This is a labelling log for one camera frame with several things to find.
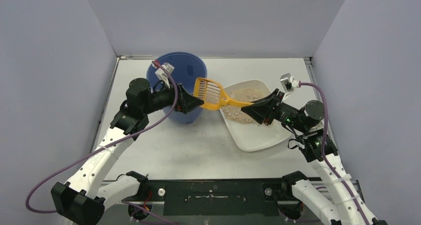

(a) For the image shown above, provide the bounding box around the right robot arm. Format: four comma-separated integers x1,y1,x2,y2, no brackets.
241,89,386,225

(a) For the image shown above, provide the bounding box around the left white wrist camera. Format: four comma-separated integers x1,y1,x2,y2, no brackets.
152,60,174,87

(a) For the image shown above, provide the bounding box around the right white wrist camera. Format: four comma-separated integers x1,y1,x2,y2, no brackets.
280,73,300,92

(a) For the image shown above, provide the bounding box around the blue plastic bucket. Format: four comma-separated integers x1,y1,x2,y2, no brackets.
157,52,207,124

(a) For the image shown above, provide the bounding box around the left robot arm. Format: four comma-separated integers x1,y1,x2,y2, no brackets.
51,78,204,225

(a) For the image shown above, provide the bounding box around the tan cat litter pile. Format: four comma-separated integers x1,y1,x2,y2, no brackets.
221,87,271,125

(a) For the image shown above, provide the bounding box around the orange litter scoop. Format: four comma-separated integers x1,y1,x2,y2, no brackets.
193,77,253,110

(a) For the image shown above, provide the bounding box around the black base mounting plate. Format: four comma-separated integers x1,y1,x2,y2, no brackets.
127,178,304,217

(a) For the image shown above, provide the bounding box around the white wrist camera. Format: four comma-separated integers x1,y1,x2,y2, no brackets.
152,60,174,87
280,73,300,92

